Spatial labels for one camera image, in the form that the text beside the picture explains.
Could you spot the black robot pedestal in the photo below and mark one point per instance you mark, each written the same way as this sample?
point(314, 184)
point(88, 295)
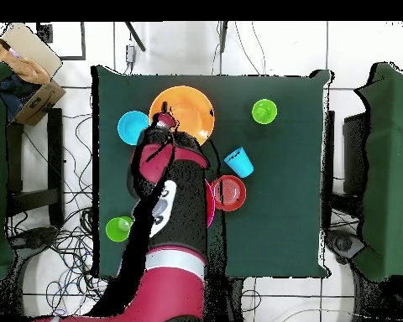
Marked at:
point(225, 302)

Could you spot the small light blue bowl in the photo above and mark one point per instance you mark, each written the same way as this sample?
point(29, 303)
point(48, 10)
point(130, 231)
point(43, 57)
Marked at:
point(132, 127)

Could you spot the large orange bowl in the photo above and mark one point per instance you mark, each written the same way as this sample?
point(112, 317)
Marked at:
point(191, 110)

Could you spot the black tripod leg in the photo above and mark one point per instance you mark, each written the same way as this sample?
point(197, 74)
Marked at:
point(223, 37)
point(136, 37)

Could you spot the small red bowl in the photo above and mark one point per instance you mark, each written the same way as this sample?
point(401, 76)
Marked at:
point(231, 193)

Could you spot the blue cup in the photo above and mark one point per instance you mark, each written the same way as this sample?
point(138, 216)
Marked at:
point(240, 164)

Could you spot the black side furniture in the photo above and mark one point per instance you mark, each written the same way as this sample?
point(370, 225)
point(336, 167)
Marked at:
point(356, 151)

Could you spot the dark green table cloth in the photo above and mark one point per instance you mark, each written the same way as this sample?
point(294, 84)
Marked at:
point(282, 201)

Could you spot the cardboard box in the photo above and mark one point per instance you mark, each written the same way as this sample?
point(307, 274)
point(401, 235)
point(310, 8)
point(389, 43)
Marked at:
point(37, 100)

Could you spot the brown cloth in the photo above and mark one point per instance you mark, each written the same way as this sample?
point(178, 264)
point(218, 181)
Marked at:
point(27, 67)

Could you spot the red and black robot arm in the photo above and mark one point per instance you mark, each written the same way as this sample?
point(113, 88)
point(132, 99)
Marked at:
point(174, 285)

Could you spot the large pink bowl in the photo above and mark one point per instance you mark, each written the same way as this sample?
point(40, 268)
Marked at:
point(211, 204)

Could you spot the black square frame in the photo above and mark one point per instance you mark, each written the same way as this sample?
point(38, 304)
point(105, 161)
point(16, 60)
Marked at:
point(83, 43)

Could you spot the green cup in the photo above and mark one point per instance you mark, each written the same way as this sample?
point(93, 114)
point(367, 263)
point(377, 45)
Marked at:
point(264, 111)
point(116, 231)

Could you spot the grey power adapter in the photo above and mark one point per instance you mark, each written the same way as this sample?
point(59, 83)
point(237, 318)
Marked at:
point(130, 54)

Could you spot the black stool frame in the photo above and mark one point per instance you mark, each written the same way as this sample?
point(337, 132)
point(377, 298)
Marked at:
point(55, 151)

